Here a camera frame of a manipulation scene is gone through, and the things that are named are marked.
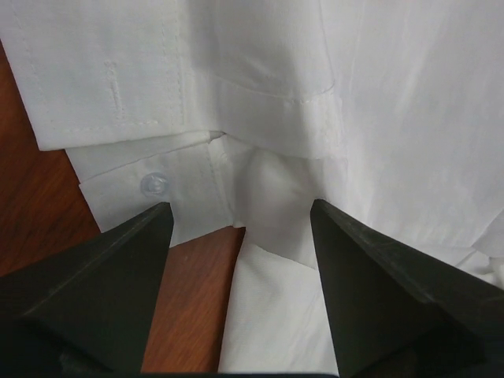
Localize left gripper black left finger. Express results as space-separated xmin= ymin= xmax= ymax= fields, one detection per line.
xmin=1 ymin=202 xmax=174 ymax=377

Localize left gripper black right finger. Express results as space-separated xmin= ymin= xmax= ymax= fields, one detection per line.
xmin=310 ymin=199 xmax=503 ymax=377

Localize white long sleeve shirt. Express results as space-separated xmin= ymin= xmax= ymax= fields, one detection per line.
xmin=1 ymin=1 xmax=503 ymax=373

